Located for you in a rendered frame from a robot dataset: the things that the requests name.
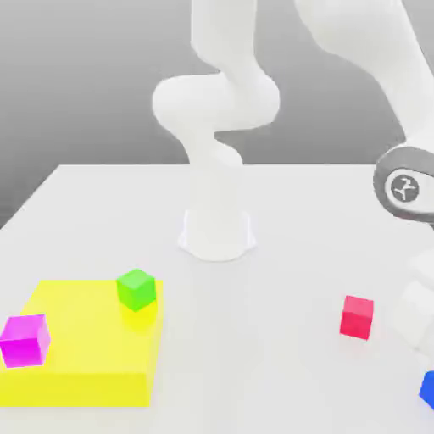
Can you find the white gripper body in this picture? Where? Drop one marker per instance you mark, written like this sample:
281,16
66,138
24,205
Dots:
418,315

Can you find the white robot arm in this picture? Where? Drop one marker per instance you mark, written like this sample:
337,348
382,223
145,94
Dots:
217,101

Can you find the small red cube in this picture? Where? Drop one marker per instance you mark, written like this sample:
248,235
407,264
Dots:
356,317

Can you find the small blue cube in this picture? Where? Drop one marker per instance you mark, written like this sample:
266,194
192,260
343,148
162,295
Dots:
428,388

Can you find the small green cube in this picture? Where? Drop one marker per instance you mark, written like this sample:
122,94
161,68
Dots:
135,290

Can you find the small magenta cube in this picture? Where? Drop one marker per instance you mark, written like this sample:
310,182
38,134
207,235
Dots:
23,340

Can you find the large yellow box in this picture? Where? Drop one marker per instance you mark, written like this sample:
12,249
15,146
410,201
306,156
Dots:
98,352

